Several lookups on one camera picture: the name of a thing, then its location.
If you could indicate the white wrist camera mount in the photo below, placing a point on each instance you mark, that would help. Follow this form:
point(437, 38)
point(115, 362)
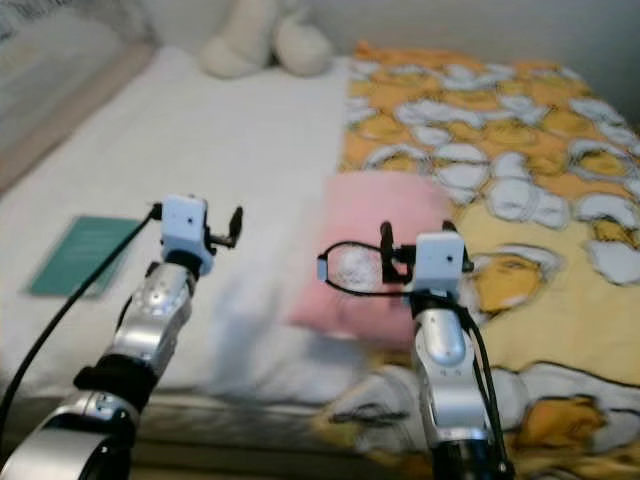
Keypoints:
point(438, 262)
point(185, 222)

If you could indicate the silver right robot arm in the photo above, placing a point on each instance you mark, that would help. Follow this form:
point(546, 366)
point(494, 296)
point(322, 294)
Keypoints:
point(445, 350)

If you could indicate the white mattress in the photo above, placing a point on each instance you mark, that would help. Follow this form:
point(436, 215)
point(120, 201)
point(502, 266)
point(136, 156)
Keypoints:
point(210, 140)

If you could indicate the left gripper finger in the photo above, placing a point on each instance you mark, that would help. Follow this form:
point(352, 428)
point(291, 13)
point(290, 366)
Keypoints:
point(235, 225)

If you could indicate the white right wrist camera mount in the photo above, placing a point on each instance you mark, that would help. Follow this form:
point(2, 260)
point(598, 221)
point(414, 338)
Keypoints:
point(438, 262)

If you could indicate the paperback book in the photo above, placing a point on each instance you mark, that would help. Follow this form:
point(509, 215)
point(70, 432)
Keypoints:
point(80, 255)

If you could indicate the pink pillow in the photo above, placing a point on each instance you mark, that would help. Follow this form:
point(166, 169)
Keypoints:
point(360, 215)

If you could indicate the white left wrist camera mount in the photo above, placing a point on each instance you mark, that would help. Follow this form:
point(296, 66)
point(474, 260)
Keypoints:
point(185, 222)

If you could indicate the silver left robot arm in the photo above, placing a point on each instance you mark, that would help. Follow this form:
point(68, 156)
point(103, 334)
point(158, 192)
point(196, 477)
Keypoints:
point(160, 320)

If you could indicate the beige bed frame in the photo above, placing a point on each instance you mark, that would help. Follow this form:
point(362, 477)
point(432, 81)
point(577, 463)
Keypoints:
point(80, 105)

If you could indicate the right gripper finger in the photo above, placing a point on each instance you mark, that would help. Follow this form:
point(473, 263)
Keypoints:
point(387, 245)

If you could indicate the yellow egg print duvet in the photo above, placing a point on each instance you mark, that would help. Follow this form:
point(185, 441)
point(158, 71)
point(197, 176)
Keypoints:
point(540, 150)

